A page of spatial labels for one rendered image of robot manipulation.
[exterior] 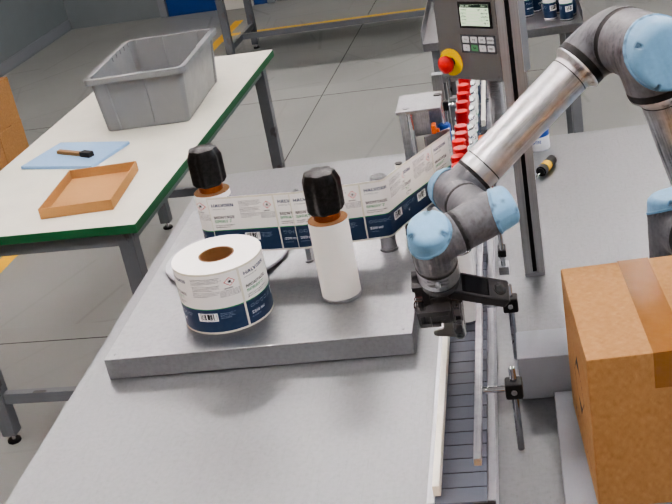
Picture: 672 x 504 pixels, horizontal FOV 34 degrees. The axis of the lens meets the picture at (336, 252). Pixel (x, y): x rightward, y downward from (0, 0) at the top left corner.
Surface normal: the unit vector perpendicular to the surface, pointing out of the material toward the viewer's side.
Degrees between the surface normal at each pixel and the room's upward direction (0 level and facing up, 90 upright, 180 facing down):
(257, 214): 90
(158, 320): 0
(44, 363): 0
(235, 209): 90
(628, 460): 90
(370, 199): 90
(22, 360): 0
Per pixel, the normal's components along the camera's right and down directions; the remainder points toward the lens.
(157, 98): -0.09, 0.51
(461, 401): -0.17, -0.90
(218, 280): 0.15, 0.39
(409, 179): 0.80, 0.12
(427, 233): -0.21, -0.56
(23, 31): 0.97, -0.08
